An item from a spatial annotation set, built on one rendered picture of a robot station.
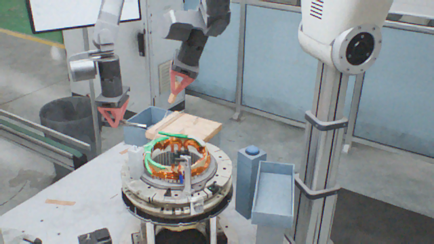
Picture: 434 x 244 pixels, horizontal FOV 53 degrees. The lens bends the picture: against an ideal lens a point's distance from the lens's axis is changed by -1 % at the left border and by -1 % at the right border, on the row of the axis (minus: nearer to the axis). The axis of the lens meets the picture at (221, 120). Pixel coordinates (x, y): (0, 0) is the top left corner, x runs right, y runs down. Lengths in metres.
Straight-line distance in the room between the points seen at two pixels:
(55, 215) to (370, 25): 1.21
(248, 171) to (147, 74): 2.21
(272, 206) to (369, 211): 1.80
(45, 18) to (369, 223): 2.16
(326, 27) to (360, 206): 1.95
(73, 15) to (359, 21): 1.34
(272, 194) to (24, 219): 0.88
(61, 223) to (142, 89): 2.18
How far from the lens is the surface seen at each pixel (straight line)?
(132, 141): 1.60
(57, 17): 2.12
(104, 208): 1.66
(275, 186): 1.33
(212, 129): 1.52
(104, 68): 1.16
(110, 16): 1.17
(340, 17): 1.20
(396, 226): 2.95
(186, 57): 1.08
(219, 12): 0.99
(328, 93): 1.35
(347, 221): 2.88
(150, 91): 3.63
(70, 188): 1.79
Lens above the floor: 1.80
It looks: 28 degrees down
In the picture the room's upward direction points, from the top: 2 degrees clockwise
